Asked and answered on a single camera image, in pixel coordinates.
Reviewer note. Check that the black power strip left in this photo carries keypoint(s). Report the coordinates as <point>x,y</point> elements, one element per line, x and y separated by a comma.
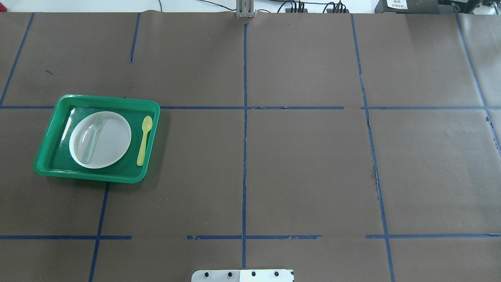
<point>296,7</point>

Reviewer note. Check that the grey aluminium profile post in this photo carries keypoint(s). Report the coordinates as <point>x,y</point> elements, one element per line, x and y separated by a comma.
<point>245,9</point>

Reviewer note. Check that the black equipment box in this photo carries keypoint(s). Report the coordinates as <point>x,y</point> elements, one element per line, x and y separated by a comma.
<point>414,7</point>

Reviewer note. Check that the black power strip right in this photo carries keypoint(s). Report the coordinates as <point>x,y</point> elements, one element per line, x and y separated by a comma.
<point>335,8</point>

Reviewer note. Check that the white round plate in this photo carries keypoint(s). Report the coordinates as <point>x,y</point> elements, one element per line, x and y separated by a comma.
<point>112,142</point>

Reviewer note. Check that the pale green plastic fork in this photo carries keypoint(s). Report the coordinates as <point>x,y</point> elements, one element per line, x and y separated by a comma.
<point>96,127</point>

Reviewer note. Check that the yellow plastic spoon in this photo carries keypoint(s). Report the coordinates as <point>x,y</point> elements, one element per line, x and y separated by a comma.
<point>146,127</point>

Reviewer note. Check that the black power strip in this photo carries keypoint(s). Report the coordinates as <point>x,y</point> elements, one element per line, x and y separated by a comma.
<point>335,8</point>
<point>296,7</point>

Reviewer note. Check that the green plastic tray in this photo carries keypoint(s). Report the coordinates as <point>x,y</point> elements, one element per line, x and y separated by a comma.
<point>53,157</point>

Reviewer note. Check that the white metal bracket plate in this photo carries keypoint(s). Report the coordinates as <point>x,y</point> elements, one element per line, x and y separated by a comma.
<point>244,275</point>

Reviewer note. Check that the brown paper table cover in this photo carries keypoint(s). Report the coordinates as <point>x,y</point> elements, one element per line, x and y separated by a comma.
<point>348,147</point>

